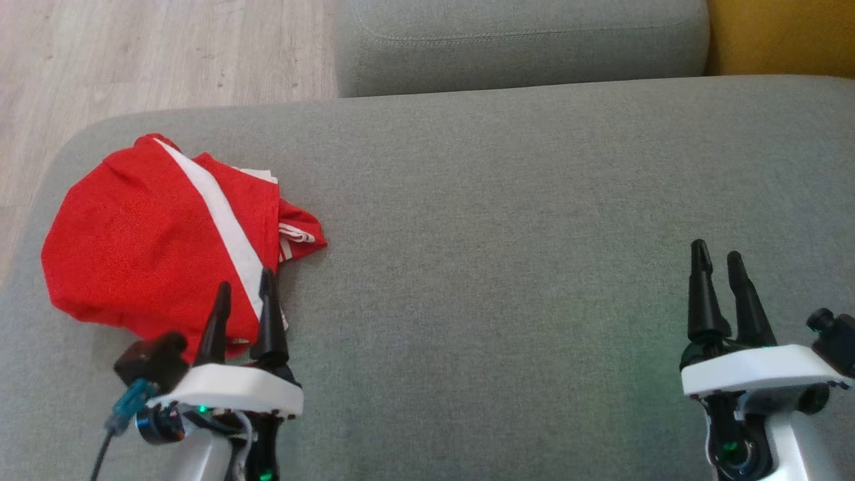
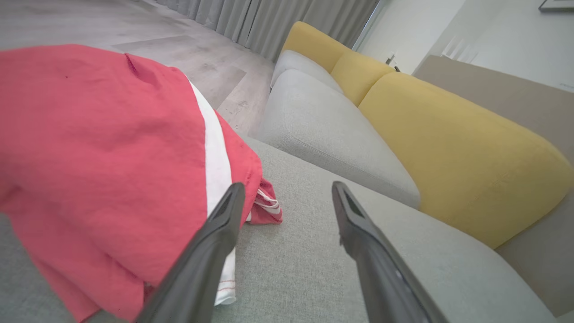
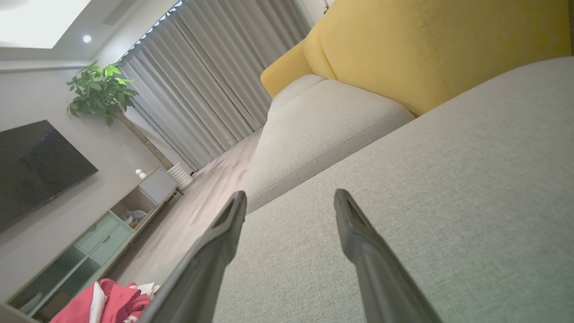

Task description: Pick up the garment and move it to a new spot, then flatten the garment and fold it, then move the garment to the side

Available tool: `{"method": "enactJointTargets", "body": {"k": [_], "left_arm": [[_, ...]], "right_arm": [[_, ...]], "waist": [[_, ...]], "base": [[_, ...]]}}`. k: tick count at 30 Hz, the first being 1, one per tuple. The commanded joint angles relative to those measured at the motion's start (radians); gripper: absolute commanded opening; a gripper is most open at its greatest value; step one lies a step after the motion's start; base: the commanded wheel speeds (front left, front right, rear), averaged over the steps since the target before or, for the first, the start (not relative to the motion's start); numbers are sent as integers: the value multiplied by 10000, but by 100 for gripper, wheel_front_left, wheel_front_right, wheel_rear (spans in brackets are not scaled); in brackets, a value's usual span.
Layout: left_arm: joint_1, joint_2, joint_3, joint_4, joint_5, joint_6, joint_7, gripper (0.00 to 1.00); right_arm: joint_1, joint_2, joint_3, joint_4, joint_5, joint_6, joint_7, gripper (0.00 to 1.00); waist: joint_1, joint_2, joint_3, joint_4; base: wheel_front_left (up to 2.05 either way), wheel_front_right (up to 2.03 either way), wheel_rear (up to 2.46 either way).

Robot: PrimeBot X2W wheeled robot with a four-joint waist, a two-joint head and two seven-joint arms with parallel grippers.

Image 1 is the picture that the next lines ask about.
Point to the left gripper with white band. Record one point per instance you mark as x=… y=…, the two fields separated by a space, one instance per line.
x=234 y=391

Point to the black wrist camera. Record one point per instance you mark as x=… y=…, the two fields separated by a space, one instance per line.
x=835 y=341
x=152 y=361

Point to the wide yellow sofa backrest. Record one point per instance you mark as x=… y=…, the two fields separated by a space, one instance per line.
x=788 y=33

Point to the right gripper with white band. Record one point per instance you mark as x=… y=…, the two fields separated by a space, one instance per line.
x=755 y=371

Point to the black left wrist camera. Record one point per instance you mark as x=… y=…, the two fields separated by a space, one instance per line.
x=152 y=361

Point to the red garment with thin white stripes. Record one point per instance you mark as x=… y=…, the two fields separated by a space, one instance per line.
x=302 y=230

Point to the medium grey sofa seat cushion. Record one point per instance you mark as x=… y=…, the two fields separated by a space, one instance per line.
x=521 y=47

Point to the red garment with wide white stripe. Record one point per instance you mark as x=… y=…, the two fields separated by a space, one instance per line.
x=120 y=234

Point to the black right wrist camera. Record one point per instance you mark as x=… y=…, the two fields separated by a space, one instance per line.
x=835 y=341

